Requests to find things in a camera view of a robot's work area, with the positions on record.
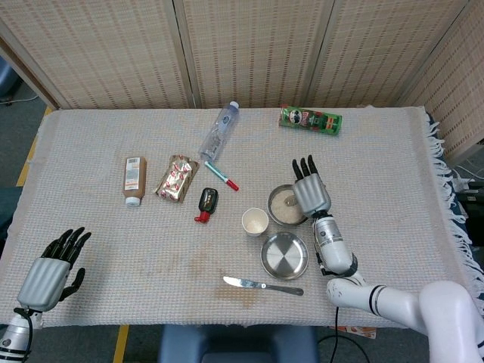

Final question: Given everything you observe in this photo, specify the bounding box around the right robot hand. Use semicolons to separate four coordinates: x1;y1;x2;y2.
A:
291;154;333;219

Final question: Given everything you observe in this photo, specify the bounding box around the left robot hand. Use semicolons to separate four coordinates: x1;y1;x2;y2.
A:
16;226;92;312

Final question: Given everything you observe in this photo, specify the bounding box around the metal bowl with rice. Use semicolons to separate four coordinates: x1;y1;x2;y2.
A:
266;184;311;228

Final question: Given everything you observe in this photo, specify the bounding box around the white paper cup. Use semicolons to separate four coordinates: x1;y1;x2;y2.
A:
241;208;270;238

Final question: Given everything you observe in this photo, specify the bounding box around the empty metal plate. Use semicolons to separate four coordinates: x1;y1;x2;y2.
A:
259;231;310;281

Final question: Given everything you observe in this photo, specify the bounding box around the green chips can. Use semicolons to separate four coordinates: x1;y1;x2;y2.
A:
279;104;343;135

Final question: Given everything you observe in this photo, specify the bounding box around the green marker with red cap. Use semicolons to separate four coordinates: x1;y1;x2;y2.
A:
203;160;240;191

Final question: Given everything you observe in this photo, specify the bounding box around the small black bottle red cap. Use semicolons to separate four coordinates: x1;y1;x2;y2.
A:
194;187;219;224

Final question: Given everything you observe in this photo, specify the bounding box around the metal table knife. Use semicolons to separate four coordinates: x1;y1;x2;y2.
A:
222;275;305;296

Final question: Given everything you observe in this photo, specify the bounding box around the clear plastic water bottle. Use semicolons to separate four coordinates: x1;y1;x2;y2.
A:
198;101;241;162

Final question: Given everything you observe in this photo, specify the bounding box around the white woven tablecloth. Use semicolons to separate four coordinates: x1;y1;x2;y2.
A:
0;104;484;329

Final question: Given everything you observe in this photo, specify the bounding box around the brown sauce bottle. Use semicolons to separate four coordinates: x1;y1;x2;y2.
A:
122;156;148;208

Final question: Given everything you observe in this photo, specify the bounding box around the red patterned snack packet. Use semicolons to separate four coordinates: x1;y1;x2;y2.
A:
154;153;200;204

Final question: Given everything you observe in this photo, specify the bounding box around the bamboo folding screen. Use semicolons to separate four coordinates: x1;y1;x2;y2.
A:
0;0;484;166

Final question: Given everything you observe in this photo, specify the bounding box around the blue chair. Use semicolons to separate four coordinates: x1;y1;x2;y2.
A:
157;324;319;363

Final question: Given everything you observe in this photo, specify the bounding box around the black cable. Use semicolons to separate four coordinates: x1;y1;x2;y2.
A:
316;306;370;363

